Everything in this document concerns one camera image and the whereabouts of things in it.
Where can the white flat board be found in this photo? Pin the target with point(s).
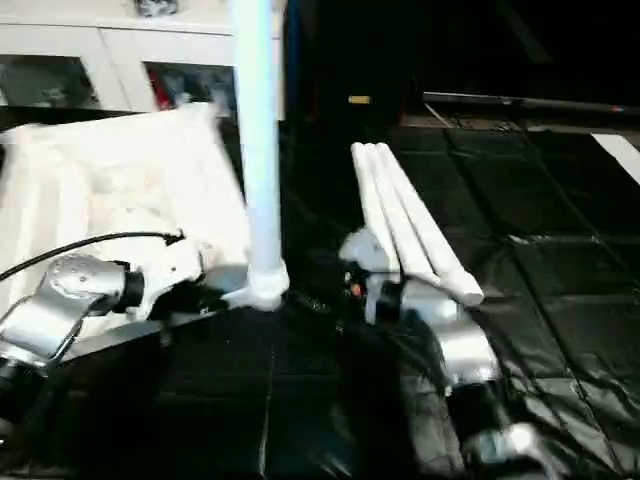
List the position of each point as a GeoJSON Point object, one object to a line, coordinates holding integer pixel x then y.
{"type": "Point", "coordinates": [620, 155]}

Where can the red bottle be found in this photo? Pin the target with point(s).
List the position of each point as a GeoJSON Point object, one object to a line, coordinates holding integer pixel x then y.
{"type": "Point", "coordinates": [163, 88]}

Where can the white glass-door cabinet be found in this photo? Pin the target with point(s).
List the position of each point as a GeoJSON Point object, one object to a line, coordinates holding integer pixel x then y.
{"type": "Point", "coordinates": [110, 40]}

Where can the black work mat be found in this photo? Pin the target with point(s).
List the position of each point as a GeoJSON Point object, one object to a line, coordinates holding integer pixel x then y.
{"type": "Point", "coordinates": [300, 400]}

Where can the small silver ornament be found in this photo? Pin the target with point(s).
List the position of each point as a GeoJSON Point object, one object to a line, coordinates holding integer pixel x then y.
{"type": "Point", "coordinates": [158, 6]}

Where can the small tan label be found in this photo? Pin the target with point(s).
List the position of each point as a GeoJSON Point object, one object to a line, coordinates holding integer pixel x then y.
{"type": "Point", "coordinates": [359, 99]}

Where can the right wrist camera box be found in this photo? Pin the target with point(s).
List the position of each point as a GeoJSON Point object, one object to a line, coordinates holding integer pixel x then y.
{"type": "Point", "coordinates": [370, 250]}

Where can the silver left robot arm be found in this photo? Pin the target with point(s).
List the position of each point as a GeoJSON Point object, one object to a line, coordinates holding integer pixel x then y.
{"type": "Point", "coordinates": [55, 305]}

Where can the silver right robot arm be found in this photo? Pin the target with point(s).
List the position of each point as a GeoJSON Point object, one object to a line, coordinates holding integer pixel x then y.
{"type": "Point", "coordinates": [470, 370]}

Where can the white plastic table top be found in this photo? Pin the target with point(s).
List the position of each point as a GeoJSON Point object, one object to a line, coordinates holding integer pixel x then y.
{"type": "Point", "coordinates": [120, 180]}

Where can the white plastic table leg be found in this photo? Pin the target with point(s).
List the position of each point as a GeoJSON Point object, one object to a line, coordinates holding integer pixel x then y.
{"type": "Point", "coordinates": [395, 200]}
{"type": "Point", "coordinates": [420, 220]}
{"type": "Point", "coordinates": [372, 200]}
{"type": "Point", "coordinates": [258, 130]}

